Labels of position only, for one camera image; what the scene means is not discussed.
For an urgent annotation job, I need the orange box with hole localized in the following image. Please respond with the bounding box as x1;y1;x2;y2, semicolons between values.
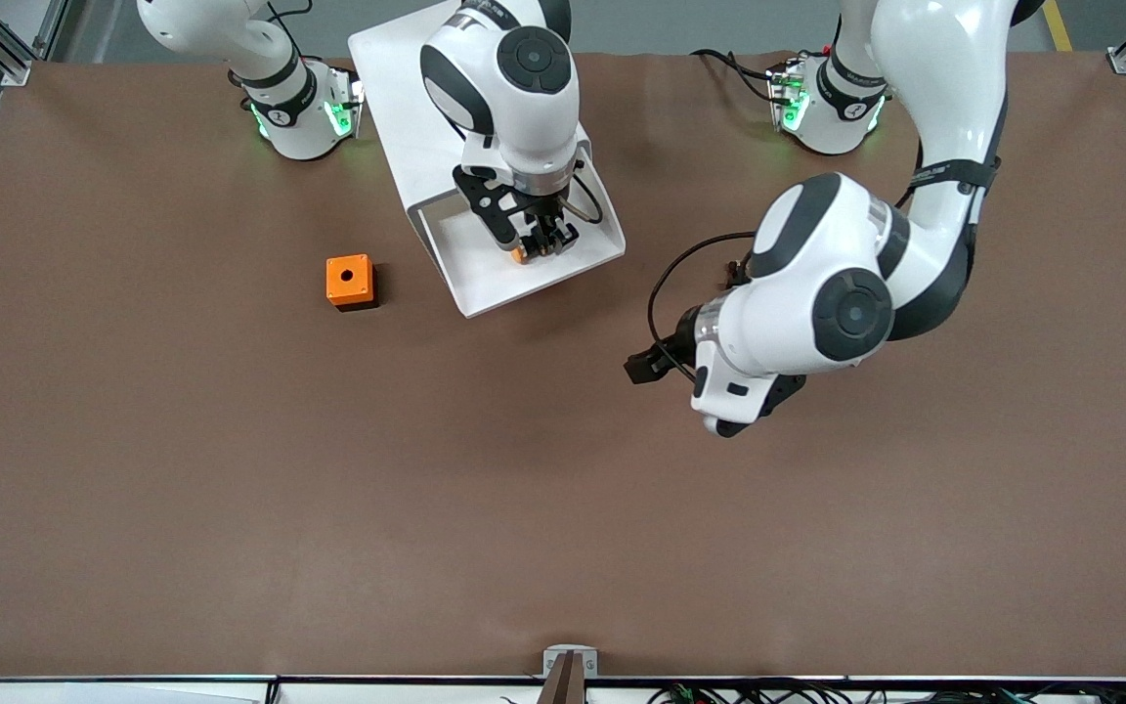
325;254;379;312

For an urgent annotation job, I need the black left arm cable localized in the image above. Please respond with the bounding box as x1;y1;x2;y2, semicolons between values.
648;232;761;377

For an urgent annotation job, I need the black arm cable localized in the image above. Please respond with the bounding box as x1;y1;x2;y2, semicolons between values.
648;232;761;377
563;156;606;228

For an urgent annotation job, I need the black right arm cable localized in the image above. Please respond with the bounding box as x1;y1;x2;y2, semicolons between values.
563;156;606;228

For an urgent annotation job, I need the black base cable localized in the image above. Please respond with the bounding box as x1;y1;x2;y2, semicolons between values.
690;47;781;104

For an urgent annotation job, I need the grey metal mount bracket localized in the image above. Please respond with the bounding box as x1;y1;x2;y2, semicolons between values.
542;645;599;678

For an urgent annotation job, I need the brown mount bar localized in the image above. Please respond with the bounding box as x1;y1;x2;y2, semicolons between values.
537;653;587;704

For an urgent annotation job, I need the black cable bundle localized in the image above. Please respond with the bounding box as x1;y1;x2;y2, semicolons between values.
499;680;1126;704

